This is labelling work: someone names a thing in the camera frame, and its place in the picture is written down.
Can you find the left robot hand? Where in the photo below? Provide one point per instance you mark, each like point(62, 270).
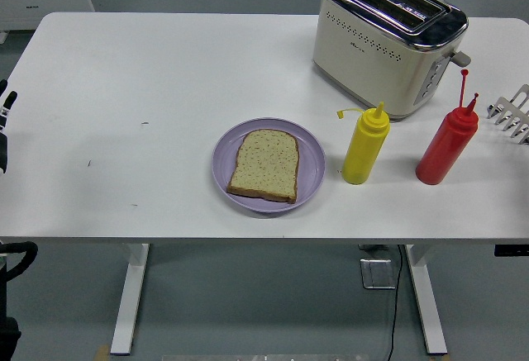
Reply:
point(3, 150)

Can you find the red squeeze bottle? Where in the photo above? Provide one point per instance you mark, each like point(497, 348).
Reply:
point(444, 150)

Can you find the bread slice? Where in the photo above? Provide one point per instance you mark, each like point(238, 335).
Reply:
point(264, 167)

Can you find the white table leg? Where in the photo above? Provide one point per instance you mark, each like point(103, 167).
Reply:
point(427, 303)
point(128, 303)

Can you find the purple plate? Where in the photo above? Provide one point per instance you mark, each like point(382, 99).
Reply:
point(310, 162)

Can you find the yellow squeeze bottle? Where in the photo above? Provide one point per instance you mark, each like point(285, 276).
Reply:
point(363, 150)

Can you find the cream and chrome toaster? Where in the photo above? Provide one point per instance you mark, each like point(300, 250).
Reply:
point(372, 72)

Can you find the metal floor socket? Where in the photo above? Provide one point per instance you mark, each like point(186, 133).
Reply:
point(377, 274)

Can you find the silver metal rack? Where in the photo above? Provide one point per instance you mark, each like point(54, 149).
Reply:
point(514, 115)

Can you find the black table control panel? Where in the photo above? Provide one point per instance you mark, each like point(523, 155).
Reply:
point(512, 250)

